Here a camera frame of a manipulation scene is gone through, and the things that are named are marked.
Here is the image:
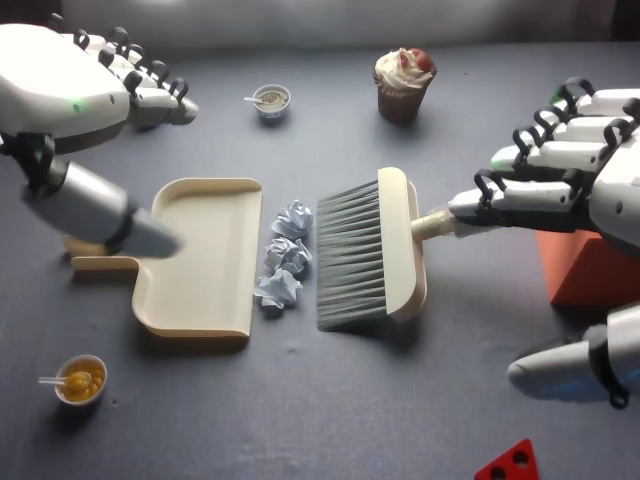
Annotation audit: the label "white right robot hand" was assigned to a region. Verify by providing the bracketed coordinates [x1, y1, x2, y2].
[447, 76, 640, 410]

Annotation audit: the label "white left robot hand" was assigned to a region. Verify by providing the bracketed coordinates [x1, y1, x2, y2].
[0, 12, 200, 261]

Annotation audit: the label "cream hand broom grey bristles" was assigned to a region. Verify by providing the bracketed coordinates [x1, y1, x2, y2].
[316, 167, 481, 334]

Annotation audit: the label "cream plastic dustpan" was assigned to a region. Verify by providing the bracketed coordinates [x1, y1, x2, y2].
[63, 177, 264, 351]

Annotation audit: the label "orange box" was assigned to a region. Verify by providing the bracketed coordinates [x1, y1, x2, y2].
[535, 228, 640, 309]

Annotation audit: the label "small bowl of greenish soup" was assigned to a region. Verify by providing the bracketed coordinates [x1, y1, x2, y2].
[243, 83, 292, 124]

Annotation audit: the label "toy cupcake with white frosting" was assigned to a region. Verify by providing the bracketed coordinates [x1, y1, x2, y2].
[372, 47, 439, 126]

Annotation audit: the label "red triangle block with holes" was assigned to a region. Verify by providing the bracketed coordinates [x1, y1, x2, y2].
[473, 438, 541, 480]

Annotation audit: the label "small bowl of yellow corn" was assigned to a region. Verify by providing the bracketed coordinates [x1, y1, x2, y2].
[38, 354, 108, 409]

